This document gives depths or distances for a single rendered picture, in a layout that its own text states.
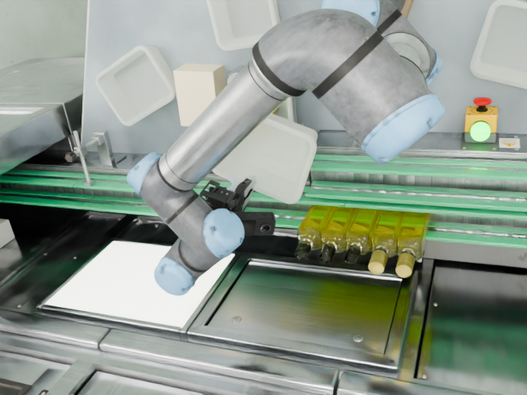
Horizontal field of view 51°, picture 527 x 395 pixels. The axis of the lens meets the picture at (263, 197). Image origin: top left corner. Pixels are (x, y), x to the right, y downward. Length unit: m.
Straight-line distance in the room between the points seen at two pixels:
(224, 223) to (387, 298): 0.53
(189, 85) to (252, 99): 0.79
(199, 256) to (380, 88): 0.44
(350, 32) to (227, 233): 0.39
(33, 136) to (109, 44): 0.37
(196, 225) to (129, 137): 0.93
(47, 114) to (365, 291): 1.12
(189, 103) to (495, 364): 1.00
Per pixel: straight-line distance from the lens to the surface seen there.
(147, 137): 1.80
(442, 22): 1.43
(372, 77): 0.71
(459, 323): 1.34
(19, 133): 1.80
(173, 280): 1.01
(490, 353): 1.28
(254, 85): 0.78
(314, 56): 0.72
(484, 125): 1.39
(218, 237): 0.92
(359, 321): 1.27
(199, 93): 1.56
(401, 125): 0.72
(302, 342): 1.22
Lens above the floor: 2.15
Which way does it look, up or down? 55 degrees down
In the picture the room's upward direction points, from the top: 143 degrees counter-clockwise
